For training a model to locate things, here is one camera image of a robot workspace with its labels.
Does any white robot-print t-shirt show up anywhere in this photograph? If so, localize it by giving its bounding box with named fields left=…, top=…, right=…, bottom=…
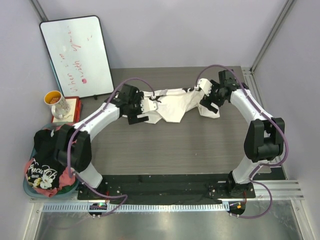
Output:
left=143, top=87, right=220, bottom=124

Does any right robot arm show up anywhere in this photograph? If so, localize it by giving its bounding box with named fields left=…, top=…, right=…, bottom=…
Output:
left=196, top=70, right=285, bottom=195

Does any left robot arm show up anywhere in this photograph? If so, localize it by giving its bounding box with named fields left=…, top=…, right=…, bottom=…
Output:
left=53, top=84, right=149, bottom=189

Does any yellow-lined floral mug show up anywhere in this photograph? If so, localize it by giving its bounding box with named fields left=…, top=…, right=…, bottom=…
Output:
left=44, top=90, right=71, bottom=120

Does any white dry-erase board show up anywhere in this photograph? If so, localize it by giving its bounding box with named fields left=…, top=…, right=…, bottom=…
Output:
left=39, top=15, right=114, bottom=98

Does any pink t-shirt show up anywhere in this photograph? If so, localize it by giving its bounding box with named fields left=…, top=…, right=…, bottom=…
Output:
left=23, top=124, right=78, bottom=198

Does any black floral-print t-shirt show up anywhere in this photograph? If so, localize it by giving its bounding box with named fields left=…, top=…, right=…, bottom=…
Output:
left=25, top=129, right=65, bottom=191

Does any teal laundry basket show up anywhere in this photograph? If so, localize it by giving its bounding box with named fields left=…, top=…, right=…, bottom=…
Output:
left=22, top=122, right=79, bottom=200

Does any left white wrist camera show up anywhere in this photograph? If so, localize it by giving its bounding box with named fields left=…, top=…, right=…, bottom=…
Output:
left=140, top=98, right=159, bottom=114

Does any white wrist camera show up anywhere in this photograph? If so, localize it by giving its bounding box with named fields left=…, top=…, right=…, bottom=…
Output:
left=194, top=78, right=213, bottom=97
left=140, top=98, right=159, bottom=114

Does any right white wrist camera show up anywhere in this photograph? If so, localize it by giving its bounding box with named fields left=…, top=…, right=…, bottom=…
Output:
left=194, top=78, right=213, bottom=97

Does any right corner aluminium post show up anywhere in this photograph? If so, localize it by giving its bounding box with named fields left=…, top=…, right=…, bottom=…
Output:
left=250, top=0, right=297, bottom=74

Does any corner aluminium post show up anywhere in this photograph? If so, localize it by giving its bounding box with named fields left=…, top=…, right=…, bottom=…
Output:
left=29, top=0, right=49, bottom=22
left=250, top=0, right=297, bottom=74

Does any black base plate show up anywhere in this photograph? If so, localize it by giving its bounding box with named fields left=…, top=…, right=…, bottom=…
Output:
left=77, top=173, right=256, bottom=201

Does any slotted cable duct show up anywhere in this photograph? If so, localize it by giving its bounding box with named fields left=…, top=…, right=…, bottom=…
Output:
left=42, top=202, right=230, bottom=213

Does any right aluminium frame rail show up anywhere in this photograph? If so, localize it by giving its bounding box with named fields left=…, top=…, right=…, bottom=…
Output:
left=241, top=67, right=304, bottom=201

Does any left corner aluminium post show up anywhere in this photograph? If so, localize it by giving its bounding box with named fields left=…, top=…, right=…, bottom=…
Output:
left=29, top=0, right=49, bottom=22

